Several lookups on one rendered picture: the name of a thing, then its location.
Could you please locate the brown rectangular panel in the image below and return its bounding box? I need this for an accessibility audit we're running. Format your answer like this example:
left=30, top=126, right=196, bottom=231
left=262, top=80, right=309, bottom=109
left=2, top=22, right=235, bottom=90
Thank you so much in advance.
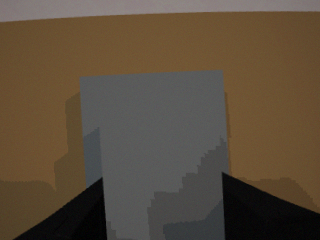
left=0, top=11, right=320, bottom=240

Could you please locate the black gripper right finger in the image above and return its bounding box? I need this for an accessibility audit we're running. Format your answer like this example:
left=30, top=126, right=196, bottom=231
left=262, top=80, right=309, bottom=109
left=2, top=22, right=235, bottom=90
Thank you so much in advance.
left=221, top=172, right=320, bottom=240

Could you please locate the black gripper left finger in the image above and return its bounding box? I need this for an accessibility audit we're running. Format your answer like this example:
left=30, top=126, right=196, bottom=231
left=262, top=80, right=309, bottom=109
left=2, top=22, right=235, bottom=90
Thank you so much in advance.
left=12, top=177, right=107, bottom=240

